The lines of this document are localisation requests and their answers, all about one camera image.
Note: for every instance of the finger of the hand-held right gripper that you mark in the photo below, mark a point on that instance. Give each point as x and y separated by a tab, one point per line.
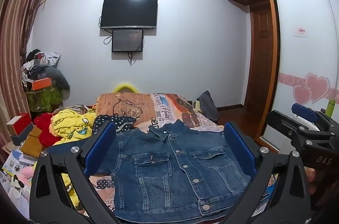
280	123
304	111

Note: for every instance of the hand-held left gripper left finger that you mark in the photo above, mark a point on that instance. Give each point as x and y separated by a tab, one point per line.
99	144

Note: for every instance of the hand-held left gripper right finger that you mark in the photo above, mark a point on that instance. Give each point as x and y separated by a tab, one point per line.
239	144

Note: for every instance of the blue denim jacket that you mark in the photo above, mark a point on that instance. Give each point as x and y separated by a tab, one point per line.
159	173

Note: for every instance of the dark clothes heap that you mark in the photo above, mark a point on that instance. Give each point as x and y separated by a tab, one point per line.
208	106

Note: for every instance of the clutter pile of clothes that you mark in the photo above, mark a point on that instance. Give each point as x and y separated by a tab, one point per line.
35	65

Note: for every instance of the person's right hand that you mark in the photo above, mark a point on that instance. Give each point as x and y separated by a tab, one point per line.
310	176

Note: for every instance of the green bottle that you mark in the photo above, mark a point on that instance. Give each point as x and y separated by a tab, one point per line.
329	108

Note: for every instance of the navy dotted garment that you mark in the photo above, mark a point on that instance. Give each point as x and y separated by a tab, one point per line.
124	122

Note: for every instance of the yellow cartoon-print garment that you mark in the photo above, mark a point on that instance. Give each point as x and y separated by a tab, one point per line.
71	124

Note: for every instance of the frosted heart-print sliding door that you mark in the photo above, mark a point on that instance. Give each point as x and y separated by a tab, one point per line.
299	67

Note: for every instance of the brown bear-print pillow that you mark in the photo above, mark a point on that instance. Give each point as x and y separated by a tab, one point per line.
124	106

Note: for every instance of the red fluffy garment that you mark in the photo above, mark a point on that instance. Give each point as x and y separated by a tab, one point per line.
43	131

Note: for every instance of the yellow plush object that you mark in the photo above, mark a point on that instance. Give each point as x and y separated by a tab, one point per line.
126	87

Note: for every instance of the brown cardboard box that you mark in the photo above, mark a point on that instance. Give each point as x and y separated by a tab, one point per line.
33	144

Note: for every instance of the green patterned bag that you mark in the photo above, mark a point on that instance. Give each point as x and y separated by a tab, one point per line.
43	99

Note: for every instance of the newspaper-print bed sheet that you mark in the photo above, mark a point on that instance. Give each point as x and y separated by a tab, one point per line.
174	107

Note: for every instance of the white door sticker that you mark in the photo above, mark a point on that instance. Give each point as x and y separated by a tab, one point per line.
300	32

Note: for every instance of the red box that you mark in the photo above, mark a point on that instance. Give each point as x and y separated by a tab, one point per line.
20	124

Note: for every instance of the orange box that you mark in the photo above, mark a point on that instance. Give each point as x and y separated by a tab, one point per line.
41	83

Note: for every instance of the pile of papers and books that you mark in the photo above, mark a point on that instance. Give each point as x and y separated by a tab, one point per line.
16	176

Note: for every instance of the striped brown curtain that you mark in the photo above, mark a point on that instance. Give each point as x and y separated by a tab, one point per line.
16	28

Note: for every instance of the small black wall monitor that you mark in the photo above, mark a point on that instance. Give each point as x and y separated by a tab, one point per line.
127	40

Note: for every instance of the black wall television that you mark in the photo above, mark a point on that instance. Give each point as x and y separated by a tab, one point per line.
128	12

